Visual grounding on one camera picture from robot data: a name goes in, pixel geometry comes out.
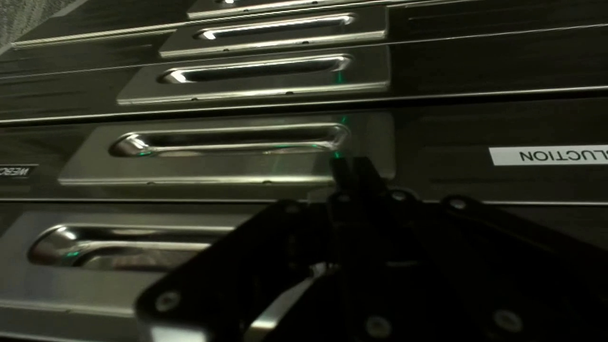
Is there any dark printed drawer label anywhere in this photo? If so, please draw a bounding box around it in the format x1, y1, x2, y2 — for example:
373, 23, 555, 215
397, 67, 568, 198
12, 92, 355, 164
0, 164, 34, 181

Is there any white printed drawer label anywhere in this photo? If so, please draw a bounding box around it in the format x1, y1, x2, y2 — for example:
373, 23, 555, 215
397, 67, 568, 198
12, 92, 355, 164
487, 143, 608, 169

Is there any grey tool-filled cabinet drawer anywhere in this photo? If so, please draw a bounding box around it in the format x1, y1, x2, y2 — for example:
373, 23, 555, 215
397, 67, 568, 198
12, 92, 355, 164
0, 200, 608, 342

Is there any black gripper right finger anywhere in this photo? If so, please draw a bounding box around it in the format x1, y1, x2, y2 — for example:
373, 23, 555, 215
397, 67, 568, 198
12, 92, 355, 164
352, 156, 608, 342

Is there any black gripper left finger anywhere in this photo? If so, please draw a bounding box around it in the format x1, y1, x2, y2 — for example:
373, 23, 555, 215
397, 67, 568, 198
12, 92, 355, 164
135, 158, 357, 342

